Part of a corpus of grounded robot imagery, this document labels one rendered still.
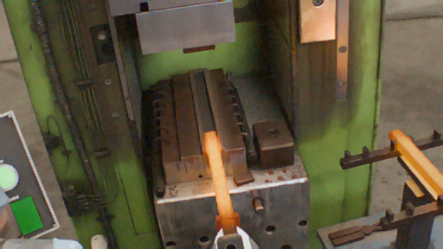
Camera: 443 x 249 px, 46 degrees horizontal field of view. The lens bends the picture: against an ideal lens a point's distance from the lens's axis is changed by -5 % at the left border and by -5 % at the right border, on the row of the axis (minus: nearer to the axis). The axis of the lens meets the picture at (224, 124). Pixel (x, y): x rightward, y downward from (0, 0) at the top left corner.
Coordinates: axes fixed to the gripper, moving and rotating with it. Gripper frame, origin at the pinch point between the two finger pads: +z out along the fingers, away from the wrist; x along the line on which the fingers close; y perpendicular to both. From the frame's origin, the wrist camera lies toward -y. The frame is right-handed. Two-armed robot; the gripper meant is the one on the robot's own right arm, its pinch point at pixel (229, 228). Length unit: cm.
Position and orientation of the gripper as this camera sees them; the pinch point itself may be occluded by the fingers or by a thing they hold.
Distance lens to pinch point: 107.1
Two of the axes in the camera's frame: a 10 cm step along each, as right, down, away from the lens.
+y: 1.0, 8.3, 5.4
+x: 9.9, -1.5, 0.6
